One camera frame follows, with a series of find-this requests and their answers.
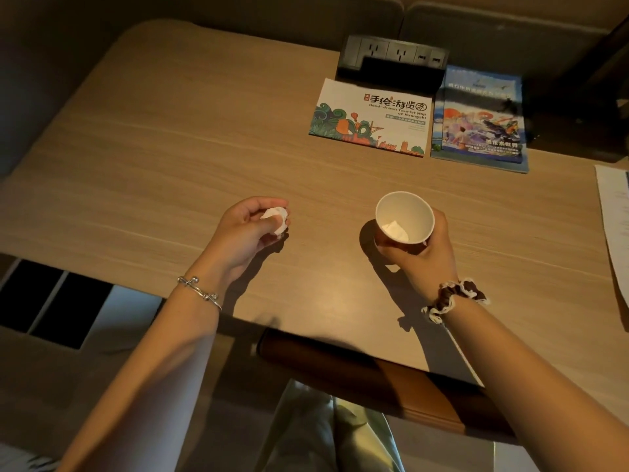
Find person's right hand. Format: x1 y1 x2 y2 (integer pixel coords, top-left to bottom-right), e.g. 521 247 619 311
375 206 461 303

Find person's left hand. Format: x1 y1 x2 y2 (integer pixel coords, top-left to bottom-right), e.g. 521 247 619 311
184 196 292 296

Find paper cup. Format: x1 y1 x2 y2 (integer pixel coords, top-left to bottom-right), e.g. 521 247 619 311
375 191 436 251

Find white two-compartment waste bin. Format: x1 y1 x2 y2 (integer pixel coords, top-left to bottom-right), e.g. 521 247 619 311
0 259 164 351

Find person's left forearm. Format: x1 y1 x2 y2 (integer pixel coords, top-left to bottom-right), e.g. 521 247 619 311
56 279 222 472

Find person's right forearm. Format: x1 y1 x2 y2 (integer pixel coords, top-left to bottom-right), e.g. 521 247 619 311
434 294 629 472

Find person's light trousers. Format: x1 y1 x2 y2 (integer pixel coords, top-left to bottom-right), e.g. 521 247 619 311
255 379 406 472

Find brown and white scrunchie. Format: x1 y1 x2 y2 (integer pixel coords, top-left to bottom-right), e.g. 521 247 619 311
421 277 491 325

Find wooden table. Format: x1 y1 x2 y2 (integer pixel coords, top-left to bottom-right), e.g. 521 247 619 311
0 19 629 423

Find brown office chair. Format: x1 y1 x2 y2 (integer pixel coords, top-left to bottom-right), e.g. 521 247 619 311
256 328 522 446

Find blue illustrated brochure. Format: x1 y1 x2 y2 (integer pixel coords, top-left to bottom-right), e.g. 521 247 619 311
430 64 531 174

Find white illustrated brochure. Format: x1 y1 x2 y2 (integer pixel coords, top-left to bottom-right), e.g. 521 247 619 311
308 77 434 158

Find white paper sheet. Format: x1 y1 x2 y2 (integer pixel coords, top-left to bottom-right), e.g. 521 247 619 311
594 164 629 308

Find black power outlet strip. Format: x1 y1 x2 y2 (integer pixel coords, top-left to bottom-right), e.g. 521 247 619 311
335 35 451 96

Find silver bracelet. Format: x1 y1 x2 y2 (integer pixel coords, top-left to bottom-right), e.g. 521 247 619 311
176 275 223 312

